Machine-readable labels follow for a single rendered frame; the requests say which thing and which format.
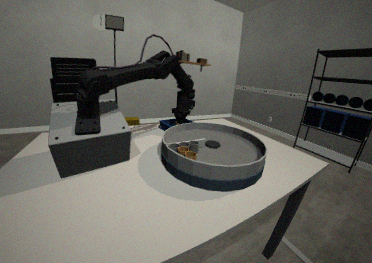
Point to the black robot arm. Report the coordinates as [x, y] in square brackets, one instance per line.
[98, 82]

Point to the grey metal bushing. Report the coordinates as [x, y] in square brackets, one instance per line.
[194, 147]
[174, 145]
[185, 144]

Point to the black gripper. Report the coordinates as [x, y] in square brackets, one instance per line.
[180, 112]

